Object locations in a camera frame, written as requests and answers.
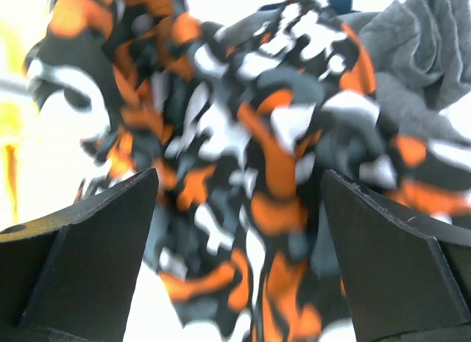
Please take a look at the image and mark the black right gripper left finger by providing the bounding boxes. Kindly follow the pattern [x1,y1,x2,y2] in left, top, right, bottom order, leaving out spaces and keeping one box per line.
[1,169,158,341]

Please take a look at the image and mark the yellow shorts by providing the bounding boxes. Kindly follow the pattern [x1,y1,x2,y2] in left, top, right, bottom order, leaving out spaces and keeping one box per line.
[1,22,38,227]

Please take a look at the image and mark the grey shorts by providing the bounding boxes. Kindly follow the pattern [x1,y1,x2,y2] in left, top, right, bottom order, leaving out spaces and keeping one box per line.
[342,0,470,143]

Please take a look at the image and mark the navy blue shorts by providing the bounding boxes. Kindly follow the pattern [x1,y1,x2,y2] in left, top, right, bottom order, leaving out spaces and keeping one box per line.
[258,0,358,15]

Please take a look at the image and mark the orange black patterned shorts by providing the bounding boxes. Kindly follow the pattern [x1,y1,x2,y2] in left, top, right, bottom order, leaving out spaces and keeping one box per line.
[28,0,470,341]

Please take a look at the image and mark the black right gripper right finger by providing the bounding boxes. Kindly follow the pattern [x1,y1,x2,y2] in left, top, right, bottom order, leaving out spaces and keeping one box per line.
[322,171,470,341]

